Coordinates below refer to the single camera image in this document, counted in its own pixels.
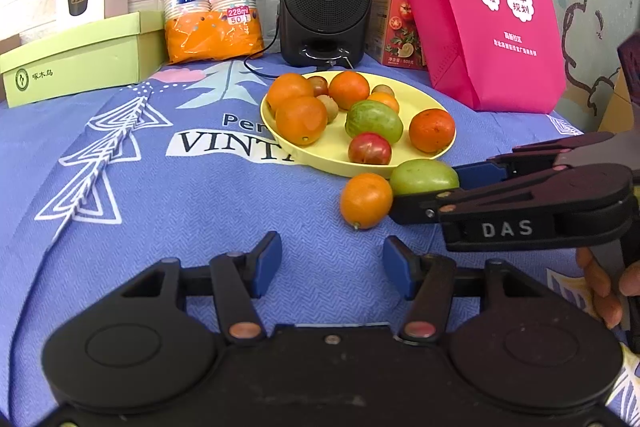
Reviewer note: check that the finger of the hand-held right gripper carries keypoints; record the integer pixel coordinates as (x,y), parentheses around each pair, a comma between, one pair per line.
(477,174)
(500,199)

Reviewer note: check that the large orange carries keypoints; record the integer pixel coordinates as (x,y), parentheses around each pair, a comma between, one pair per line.
(301,120)
(287,88)

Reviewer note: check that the dark orange tangerine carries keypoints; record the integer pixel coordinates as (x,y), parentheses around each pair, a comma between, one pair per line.
(348,89)
(432,130)

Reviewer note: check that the small dark red jujube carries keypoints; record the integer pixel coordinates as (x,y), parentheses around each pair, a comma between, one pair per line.
(317,84)

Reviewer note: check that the red juice carton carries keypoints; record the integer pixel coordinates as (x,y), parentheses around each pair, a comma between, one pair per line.
(400,32)

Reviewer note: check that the blue printed tablecloth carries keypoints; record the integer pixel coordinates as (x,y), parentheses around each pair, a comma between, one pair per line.
(200,217)

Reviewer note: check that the yellow plate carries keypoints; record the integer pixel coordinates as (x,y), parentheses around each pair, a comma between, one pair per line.
(417,98)

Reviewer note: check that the small yellowish jujube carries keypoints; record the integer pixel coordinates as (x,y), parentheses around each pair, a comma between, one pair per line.
(384,89)
(328,108)

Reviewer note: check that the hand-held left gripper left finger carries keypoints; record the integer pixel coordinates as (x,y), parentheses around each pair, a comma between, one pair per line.
(265,264)

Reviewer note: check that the green tomato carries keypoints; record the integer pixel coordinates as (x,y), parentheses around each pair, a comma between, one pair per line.
(374,122)
(424,176)

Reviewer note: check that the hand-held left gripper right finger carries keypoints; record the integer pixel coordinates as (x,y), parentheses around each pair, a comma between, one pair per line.
(400,267)

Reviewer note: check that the person's right hand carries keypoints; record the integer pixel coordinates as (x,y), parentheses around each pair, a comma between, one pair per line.
(602,287)

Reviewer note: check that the green shoe box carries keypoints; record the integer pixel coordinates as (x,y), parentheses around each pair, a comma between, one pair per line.
(75,72)

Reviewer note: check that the brown cardboard carton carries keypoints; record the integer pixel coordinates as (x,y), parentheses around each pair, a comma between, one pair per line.
(620,107)

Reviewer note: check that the small yellow-orange citrus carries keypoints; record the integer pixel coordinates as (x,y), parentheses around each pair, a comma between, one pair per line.
(384,103)

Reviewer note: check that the pink tote bag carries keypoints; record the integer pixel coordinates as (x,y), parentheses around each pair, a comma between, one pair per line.
(475,32)

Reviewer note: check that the medium orange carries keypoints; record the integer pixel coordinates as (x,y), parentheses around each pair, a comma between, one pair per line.
(366,200)

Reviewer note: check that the red tomato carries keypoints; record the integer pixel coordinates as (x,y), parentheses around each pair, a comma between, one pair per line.
(369,148)

